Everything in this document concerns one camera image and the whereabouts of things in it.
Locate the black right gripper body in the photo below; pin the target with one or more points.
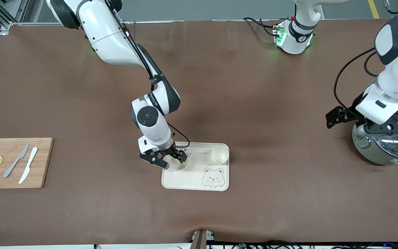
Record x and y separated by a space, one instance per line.
176 151

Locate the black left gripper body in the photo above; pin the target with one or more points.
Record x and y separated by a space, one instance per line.
347 113

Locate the white plastic cup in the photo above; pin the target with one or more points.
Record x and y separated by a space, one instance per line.
219 155
180 167

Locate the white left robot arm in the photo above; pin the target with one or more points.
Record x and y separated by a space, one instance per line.
397 76

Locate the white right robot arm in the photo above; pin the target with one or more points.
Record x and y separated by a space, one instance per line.
109 38

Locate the cream tray with bear print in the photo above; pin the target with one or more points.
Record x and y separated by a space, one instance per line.
185 180

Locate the green cooking pot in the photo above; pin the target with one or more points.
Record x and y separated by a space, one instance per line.
371 155

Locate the glass pot lid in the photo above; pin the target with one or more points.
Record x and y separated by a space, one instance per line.
396 145

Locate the metal table clamp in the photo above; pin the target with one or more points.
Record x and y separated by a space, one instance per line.
200 240

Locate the white plastic knife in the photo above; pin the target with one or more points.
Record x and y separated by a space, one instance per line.
29 162

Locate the grey plastic knife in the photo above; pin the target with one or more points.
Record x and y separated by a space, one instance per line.
15 160

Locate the bamboo cutting board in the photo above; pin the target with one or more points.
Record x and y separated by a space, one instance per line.
12 181

